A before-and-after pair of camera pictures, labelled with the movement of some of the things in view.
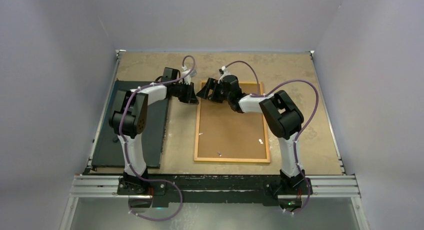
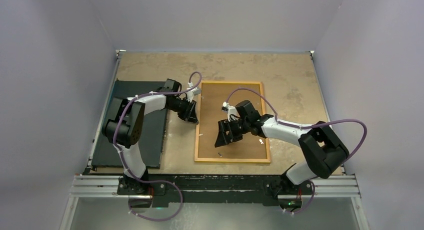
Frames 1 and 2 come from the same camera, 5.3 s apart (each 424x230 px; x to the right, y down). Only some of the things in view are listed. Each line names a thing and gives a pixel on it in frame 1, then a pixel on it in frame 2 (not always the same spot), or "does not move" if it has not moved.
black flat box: [109, 150] does not move
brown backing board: [223, 132] does not move
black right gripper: [212, 84] -> [225, 125]
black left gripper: [190, 97] -> [189, 115]
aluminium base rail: [106, 186] does not move
